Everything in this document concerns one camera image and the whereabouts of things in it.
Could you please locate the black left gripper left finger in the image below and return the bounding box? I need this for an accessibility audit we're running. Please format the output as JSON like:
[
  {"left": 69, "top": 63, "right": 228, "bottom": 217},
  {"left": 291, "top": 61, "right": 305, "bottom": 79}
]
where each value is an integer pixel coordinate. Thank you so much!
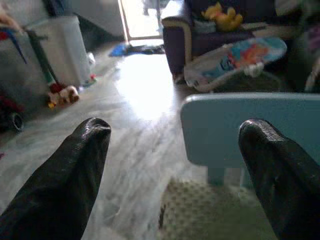
[{"left": 0, "top": 117, "right": 112, "bottom": 240}]

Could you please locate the blue cloth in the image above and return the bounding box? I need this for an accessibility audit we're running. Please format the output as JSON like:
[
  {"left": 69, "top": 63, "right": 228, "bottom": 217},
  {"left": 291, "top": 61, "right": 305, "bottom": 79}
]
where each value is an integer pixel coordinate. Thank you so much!
[{"left": 108, "top": 43, "right": 131, "bottom": 58}]

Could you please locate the light blue child chair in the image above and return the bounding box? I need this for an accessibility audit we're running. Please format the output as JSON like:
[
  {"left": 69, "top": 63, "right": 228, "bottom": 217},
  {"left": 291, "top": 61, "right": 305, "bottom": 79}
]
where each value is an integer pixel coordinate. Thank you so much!
[{"left": 180, "top": 92, "right": 320, "bottom": 187}]

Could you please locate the green pole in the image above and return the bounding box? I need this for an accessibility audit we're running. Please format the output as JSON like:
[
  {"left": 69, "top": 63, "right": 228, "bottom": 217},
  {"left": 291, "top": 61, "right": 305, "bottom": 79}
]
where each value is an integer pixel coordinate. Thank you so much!
[{"left": 26, "top": 29, "right": 60, "bottom": 87}]

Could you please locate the yellow plush toy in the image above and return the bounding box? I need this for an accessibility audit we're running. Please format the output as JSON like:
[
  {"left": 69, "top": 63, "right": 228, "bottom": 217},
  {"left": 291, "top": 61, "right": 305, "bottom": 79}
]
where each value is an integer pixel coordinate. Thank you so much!
[{"left": 201, "top": 2, "right": 244, "bottom": 32}]

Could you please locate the purple armchair with cream trim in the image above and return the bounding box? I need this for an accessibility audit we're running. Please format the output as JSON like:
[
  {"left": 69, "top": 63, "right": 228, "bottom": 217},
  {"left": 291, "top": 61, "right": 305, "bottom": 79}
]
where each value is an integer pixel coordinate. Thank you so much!
[{"left": 161, "top": 0, "right": 296, "bottom": 77}]

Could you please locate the red and black toy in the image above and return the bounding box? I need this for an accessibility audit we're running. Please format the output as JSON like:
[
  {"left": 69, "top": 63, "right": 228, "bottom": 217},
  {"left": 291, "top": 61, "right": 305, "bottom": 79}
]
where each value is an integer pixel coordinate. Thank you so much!
[{"left": 0, "top": 89, "right": 26, "bottom": 133}]

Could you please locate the colourful baby bouncer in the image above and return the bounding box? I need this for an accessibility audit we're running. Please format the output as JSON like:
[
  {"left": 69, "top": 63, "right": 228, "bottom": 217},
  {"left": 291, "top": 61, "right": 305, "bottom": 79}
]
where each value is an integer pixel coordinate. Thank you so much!
[{"left": 183, "top": 37, "right": 288, "bottom": 92}]

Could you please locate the brown and red plush toy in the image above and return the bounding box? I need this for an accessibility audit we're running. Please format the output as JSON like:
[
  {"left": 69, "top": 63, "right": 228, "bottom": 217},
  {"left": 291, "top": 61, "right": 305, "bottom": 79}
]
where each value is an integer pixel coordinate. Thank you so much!
[{"left": 47, "top": 83, "right": 80, "bottom": 108}]

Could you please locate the black cloth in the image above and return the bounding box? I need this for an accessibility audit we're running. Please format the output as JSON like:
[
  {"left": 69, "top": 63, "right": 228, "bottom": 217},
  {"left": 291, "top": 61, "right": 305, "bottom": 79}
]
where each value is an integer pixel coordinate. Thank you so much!
[{"left": 124, "top": 43, "right": 166, "bottom": 55}]

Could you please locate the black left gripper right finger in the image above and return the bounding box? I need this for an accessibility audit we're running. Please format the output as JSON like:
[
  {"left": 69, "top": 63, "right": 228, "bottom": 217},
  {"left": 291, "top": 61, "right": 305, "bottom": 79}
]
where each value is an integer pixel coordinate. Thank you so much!
[{"left": 238, "top": 118, "right": 320, "bottom": 240}]

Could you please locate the beige quilted pillow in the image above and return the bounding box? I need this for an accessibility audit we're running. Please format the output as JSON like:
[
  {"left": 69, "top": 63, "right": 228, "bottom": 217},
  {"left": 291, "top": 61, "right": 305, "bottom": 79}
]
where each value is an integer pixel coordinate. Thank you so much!
[{"left": 156, "top": 176, "right": 278, "bottom": 240}]

